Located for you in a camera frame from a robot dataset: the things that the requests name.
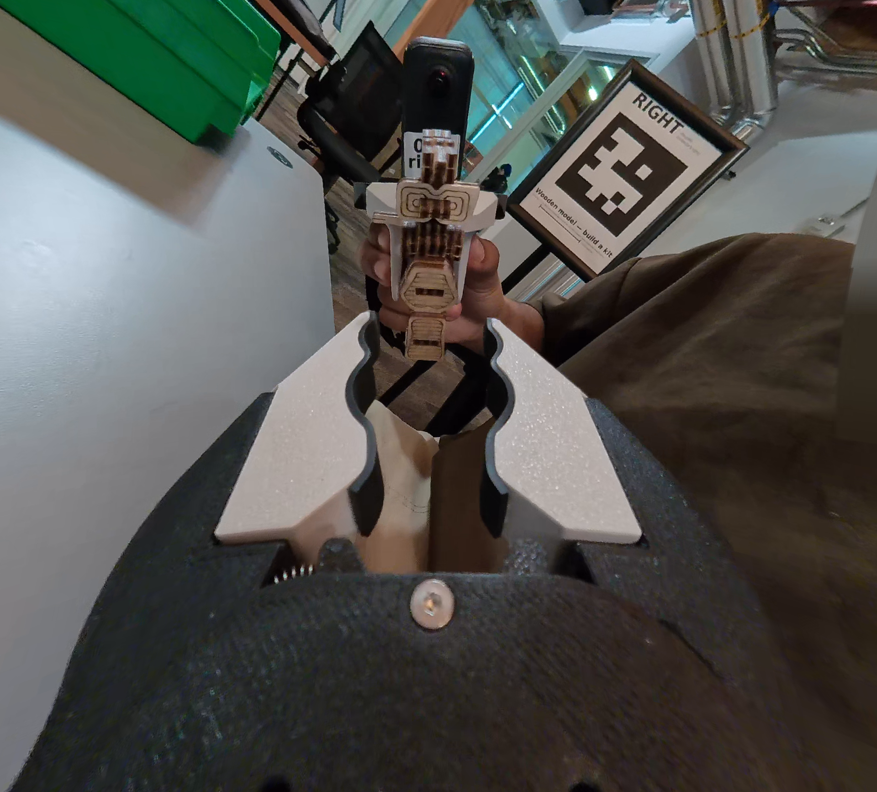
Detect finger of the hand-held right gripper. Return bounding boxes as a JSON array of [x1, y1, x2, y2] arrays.
[[366, 184, 413, 238], [465, 189, 502, 238]]

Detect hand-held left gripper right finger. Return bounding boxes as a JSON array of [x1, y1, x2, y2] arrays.
[[480, 318, 644, 567]]

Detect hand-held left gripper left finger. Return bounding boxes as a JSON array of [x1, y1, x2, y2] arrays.
[[214, 311, 385, 574]]

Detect layered wooden model assembly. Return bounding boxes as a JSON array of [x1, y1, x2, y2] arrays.
[[396, 129, 481, 361]]

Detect person's right forearm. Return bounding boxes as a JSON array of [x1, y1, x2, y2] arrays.
[[503, 299, 548, 358]]

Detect grey desk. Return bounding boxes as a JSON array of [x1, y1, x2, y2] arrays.
[[0, 7, 337, 759]]

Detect person's right hand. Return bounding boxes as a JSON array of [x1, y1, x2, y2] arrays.
[[362, 233, 509, 354]]

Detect black office chair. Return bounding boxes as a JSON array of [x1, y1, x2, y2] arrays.
[[298, 21, 407, 259]]

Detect person's beige pants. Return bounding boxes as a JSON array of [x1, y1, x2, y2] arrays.
[[366, 400, 439, 574]]

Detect framed marker sign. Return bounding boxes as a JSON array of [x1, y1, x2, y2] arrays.
[[507, 59, 749, 282]]

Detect green plastic bin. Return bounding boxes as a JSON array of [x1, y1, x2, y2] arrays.
[[0, 0, 283, 145]]

